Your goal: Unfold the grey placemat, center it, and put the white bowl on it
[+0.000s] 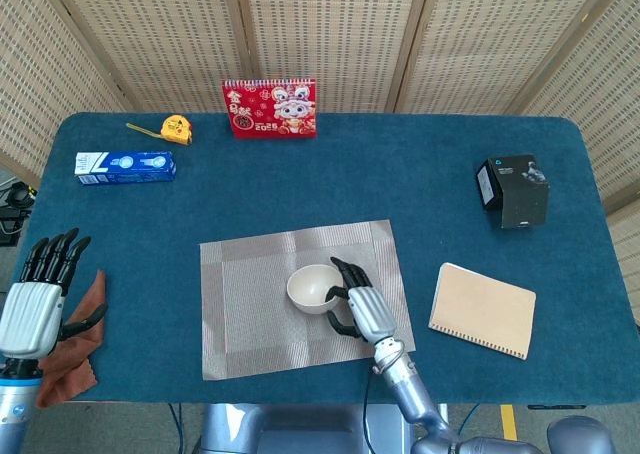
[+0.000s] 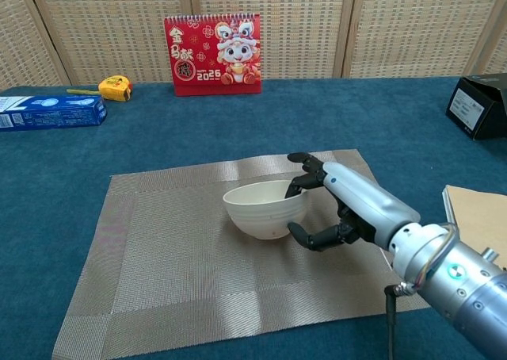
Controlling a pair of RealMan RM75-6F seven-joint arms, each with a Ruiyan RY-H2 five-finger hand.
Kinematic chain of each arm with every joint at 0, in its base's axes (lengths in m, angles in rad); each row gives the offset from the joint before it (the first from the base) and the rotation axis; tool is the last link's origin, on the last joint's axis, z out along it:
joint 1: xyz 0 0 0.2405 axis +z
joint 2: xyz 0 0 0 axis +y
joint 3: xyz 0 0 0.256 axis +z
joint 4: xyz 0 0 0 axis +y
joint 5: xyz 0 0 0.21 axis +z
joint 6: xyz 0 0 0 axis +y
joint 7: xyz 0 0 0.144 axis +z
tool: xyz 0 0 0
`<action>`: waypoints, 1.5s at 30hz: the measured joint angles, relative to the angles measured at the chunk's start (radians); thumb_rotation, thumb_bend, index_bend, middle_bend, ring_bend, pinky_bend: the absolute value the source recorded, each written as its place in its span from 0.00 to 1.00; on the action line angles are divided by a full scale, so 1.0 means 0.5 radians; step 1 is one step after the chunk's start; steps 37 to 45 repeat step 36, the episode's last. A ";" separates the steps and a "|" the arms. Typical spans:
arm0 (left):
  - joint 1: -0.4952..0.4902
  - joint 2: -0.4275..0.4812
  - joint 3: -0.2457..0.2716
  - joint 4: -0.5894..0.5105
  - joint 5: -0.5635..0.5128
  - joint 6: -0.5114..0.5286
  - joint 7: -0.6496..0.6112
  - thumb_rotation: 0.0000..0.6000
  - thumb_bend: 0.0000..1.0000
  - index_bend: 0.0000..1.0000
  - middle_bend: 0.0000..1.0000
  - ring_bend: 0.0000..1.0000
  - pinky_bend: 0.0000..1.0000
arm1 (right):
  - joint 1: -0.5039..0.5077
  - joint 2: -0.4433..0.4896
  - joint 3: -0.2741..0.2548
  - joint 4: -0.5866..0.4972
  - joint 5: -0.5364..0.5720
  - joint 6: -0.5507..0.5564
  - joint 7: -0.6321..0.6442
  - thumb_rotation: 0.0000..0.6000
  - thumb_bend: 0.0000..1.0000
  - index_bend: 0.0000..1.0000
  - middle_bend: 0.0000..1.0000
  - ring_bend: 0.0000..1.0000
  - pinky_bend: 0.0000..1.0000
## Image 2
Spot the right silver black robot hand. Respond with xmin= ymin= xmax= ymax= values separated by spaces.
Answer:
xmin=284 ymin=151 xmax=421 ymax=254

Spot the cream white bowl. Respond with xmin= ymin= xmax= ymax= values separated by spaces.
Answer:
xmin=222 ymin=180 xmax=308 ymax=241

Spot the beige woven placemat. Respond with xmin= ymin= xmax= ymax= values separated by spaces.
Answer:
xmin=53 ymin=149 xmax=431 ymax=360

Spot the kraft cover spiral notebook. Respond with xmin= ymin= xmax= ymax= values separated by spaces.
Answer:
xmin=441 ymin=184 xmax=507 ymax=272

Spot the black cardboard box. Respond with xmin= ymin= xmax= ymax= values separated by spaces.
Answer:
xmin=445 ymin=73 xmax=507 ymax=140

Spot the blue felt table cover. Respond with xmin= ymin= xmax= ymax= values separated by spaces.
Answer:
xmin=0 ymin=76 xmax=507 ymax=360

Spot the red desk calendar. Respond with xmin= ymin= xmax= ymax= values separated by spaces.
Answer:
xmin=163 ymin=13 xmax=263 ymax=98

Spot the yellow tape measure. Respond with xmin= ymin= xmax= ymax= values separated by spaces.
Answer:
xmin=66 ymin=75 xmax=134 ymax=102

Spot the woven bamboo folding screen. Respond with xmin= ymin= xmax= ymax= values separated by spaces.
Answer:
xmin=0 ymin=0 xmax=507 ymax=91

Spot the blue toothpaste box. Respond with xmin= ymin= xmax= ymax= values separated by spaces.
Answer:
xmin=0 ymin=94 xmax=109 ymax=132

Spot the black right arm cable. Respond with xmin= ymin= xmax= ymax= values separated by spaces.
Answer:
xmin=384 ymin=282 xmax=409 ymax=360

